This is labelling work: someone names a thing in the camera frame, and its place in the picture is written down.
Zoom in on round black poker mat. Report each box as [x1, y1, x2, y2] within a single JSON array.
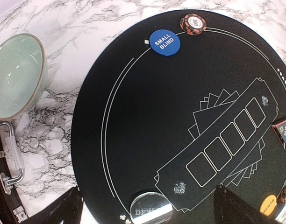
[[71, 10, 286, 224]]

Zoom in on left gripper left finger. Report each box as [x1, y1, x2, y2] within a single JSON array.
[[32, 186, 83, 224]]

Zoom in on black poker chip case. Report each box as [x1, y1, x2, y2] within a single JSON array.
[[0, 126, 24, 224]]

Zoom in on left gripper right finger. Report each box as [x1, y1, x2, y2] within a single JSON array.
[[214, 184, 277, 224]]

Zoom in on blue small blind button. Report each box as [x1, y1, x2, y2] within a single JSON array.
[[149, 29, 181, 56]]

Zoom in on orange big blind button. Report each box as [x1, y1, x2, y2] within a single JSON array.
[[259, 195, 277, 216]]

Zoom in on clear round dealer button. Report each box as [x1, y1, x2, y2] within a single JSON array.
[[129, 192, 173, 224]]

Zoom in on pale green ceramic bowl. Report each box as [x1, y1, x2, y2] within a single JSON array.
[[0, 33, 48, 120]]

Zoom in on chrome case handle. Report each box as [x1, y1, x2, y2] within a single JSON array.
[[0, 121, 25, 195]]

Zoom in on red black triangle all-in marker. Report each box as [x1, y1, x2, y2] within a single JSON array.
[[272, 118, 286, 149]]

